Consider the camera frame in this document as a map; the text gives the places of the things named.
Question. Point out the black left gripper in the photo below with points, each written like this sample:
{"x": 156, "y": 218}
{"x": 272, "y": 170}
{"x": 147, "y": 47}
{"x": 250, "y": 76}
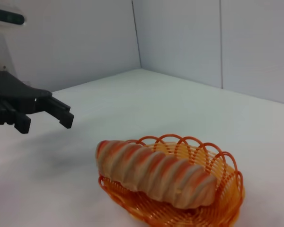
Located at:
{"x": 11, "y": 92}

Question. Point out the orange striped bread loaf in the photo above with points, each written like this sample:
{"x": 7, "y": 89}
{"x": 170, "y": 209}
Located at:
{"x": 161, "y": 172}

